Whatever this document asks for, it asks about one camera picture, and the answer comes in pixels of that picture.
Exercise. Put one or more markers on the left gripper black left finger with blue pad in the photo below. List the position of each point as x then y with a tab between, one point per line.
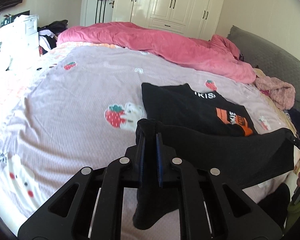
89	205

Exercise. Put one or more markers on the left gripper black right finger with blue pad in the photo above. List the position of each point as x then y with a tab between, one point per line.
211	206

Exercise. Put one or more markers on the black printed sweatshirt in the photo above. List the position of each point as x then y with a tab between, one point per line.
209	132

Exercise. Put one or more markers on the dark clothes pile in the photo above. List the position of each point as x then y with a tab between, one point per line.
48	35

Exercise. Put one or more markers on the light pink fuzzy garment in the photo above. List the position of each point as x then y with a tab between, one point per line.
281	93

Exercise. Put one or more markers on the grey quilted headboard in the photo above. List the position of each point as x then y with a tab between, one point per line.
270	58

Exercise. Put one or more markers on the pink strawberry bear bedsheet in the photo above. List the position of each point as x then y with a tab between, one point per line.
81	108

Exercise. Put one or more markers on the pink plush blanket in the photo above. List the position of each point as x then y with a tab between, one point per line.
218	55

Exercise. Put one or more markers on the cream white wardrobe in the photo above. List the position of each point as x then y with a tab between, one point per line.
190	18

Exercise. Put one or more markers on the white drawer cabinet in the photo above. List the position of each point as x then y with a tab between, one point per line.
20	39

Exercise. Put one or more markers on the white door with bags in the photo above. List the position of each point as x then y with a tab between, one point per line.
95	11

